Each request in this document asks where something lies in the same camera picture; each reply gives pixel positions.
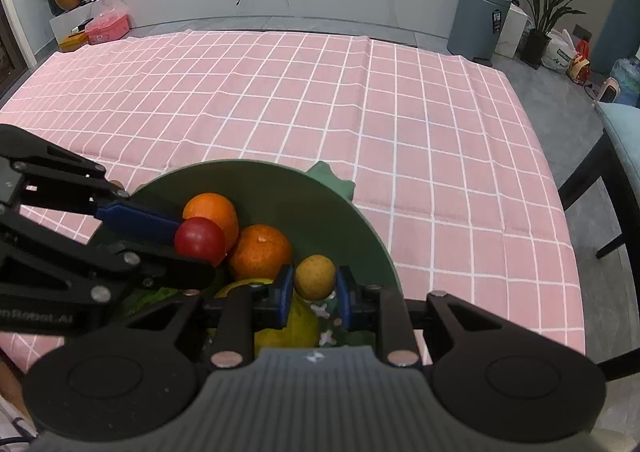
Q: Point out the large blue water bottle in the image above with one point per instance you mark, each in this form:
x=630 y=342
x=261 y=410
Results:
x=627 y=80

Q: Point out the black bench with blue cushion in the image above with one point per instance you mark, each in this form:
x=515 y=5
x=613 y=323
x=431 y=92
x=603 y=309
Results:
x=625 y=122

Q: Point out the small pink appliance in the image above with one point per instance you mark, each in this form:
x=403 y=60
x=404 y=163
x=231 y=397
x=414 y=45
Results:
x=610 y=91

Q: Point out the long-leaf plant in black pot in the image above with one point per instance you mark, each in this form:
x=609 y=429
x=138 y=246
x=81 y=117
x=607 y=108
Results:
x=535 y=47

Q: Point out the white plastic bag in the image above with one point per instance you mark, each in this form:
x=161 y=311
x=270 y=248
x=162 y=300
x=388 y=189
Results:
x=557 y=52

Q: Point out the yellow box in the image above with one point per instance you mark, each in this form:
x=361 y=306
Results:
x=74 y=41

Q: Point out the pink plastic storage box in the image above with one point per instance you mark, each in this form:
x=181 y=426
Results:
x=107 y=27

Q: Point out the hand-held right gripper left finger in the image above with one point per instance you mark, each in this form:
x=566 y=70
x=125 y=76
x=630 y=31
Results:
x=286 y=293

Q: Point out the green plastic colander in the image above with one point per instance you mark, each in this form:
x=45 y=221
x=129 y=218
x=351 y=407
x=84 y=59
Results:
x=310 y=212

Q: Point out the grey pedal trash bin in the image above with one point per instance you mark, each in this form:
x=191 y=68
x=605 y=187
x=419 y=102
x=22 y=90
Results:
x=477 y=22

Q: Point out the orange and red bag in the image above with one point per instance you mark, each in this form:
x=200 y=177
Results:
x=579 y=67

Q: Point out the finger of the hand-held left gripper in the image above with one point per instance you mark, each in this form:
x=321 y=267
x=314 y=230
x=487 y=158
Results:
x=165 y=269
x=135 y=219

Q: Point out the pink checked tablecloth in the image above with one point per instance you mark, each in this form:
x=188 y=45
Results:
x=350 y=132

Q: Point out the green cucumber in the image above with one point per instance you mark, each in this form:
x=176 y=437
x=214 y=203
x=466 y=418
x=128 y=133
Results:
x=145 y=299

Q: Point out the orange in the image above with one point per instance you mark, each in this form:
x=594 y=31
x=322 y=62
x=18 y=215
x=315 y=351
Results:
x=212 y=211
x=260 y=252

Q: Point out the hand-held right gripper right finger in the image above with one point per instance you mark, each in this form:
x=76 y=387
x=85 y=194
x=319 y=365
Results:
x=344 y=296

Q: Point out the red tomato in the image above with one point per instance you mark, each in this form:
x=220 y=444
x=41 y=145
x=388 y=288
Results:
x=197 y=238

